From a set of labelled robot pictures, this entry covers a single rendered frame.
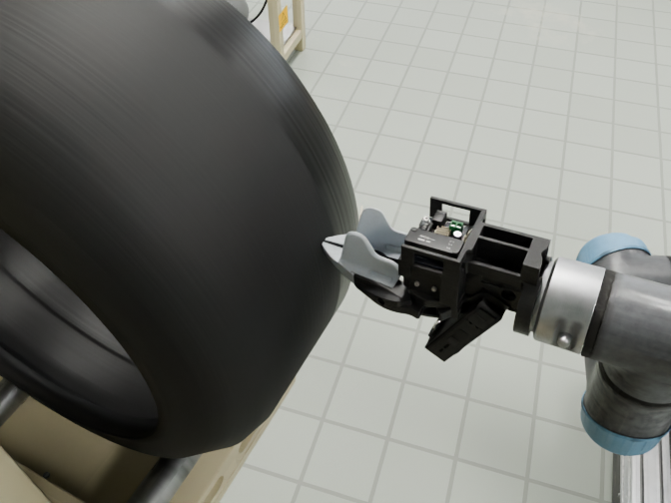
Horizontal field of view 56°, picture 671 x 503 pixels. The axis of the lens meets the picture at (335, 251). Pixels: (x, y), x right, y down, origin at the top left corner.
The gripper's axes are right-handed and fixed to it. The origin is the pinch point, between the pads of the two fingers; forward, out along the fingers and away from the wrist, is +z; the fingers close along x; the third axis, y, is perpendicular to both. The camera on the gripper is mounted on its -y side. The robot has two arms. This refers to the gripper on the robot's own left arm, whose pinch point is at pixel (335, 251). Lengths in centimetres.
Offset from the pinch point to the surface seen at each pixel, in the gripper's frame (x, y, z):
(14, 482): 29.5, -15.1, 23.4
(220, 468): 11.9, -37.9, 15.6
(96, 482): 20, -42, 33
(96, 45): 6.2, 22.5, 15.9
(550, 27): -307, -120, 34
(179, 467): 15.9, -32.3, 18.0
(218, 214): 9.6, 11.3, 4.7
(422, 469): -40, -125, 4
